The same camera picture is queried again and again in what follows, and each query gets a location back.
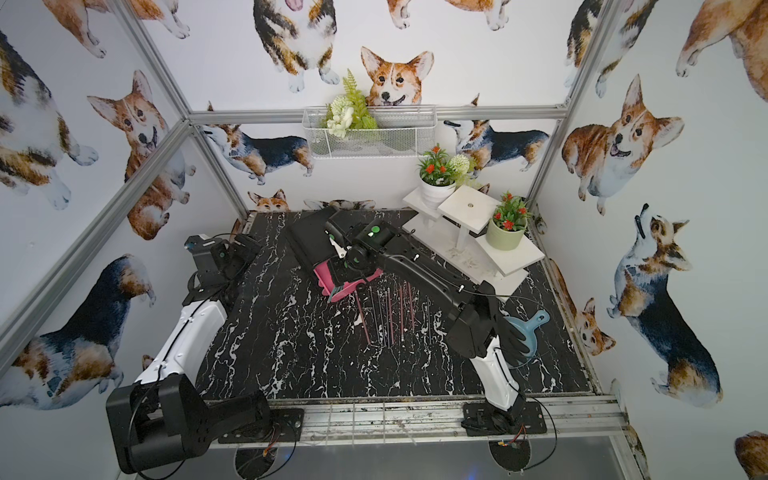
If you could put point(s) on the green fern white flowers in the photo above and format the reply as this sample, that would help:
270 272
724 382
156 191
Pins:
349 111

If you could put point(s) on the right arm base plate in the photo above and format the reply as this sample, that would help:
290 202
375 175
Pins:
483 419

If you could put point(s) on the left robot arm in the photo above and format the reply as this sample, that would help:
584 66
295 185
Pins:
161 418

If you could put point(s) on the white tiered display stand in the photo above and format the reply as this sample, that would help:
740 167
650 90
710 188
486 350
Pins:
456 232

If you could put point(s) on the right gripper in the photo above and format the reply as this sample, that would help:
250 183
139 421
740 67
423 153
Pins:
365 272

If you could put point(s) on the white wire wall basket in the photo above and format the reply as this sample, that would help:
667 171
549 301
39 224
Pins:
400 132

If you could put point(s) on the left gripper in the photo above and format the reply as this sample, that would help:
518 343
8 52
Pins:
241 250

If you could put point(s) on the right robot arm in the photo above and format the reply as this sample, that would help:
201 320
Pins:
476 328

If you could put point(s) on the black drawer cabinet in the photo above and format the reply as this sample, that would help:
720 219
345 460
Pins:
309 241

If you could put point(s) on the dark blue pencil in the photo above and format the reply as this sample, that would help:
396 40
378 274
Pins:
401 312

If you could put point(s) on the red pencil with eraser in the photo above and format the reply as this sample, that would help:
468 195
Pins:
411 311

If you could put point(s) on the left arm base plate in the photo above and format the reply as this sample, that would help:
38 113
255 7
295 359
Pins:
284 425

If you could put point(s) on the white pot red flowers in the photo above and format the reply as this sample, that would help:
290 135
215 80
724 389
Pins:
441 174

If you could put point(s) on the green pot red flowers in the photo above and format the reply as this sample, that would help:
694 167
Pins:
508 223

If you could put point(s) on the pink top drawer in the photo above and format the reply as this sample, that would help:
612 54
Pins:
337 280

